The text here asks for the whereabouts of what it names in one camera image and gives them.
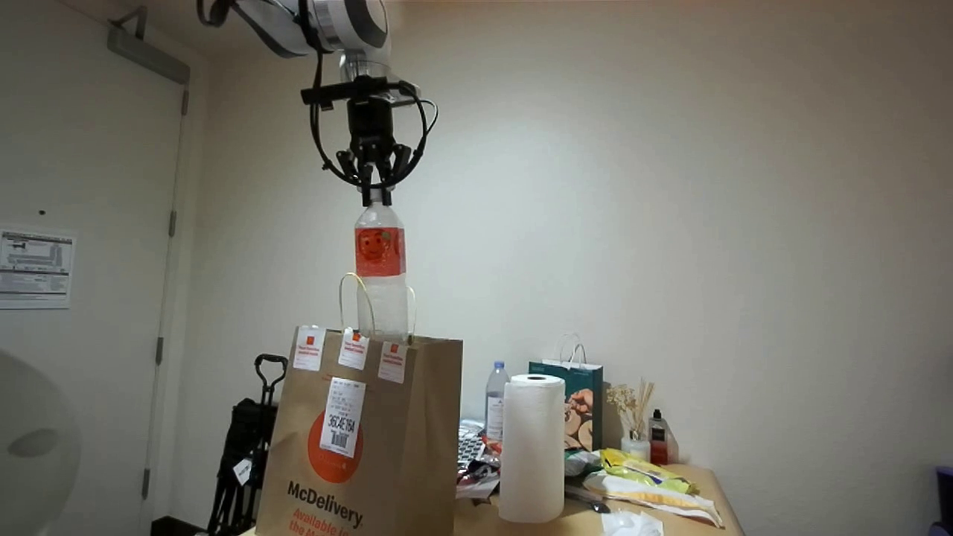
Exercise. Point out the white door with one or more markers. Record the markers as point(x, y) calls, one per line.
point(100, 199)

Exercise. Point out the small red bottle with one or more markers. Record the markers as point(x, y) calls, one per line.
point(657, 441)

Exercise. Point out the dark blue box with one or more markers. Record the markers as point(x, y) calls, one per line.
point(944, 496)

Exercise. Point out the green gift bag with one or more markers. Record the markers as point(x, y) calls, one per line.
point(582, 397)

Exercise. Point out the white paper towel roll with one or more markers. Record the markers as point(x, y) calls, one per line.
point(532, 449)

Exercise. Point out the yellow snack bag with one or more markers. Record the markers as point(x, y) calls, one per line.
point(642, 470)

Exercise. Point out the clear bottle with red label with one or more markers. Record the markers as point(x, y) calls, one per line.
point(383, 255)

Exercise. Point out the grey keyboard clutter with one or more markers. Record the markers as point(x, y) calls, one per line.
point(475, 456)

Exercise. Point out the clear crumpled plastic wrap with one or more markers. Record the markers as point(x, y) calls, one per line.
point(630, 526)

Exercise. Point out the white paper door sign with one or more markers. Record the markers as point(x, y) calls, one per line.
point(33, 270)

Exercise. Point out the white snack bag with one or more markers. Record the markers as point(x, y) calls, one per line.
point(660, 501)

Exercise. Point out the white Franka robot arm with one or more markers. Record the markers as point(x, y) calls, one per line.
point(317, 26)

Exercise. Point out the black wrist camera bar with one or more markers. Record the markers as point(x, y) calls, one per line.
point(343, 94)

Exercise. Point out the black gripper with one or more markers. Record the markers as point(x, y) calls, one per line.
point(374, 130)

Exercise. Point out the black folding cart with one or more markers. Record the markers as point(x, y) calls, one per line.
point(243, 449)

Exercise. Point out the brown McDelivery paper bag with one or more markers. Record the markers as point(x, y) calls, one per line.
point(377, 479)

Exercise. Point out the clear water bottle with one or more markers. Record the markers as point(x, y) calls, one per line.
point(496, 403)

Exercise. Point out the grey door closer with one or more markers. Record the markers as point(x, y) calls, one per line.
point(149, 54)

